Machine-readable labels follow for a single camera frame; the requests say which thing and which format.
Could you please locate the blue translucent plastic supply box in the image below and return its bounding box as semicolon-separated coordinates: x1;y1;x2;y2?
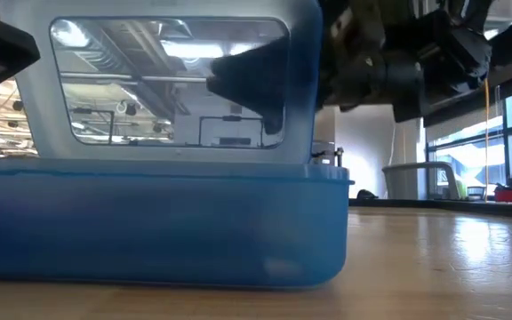
0;0;356;291

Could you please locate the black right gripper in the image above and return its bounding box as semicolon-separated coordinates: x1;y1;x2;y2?
205;0;424;135

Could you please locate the yellow cable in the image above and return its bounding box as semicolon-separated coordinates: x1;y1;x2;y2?
484;78;492;202

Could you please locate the window with dark frames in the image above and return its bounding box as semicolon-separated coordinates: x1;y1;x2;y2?
424;84;512;202

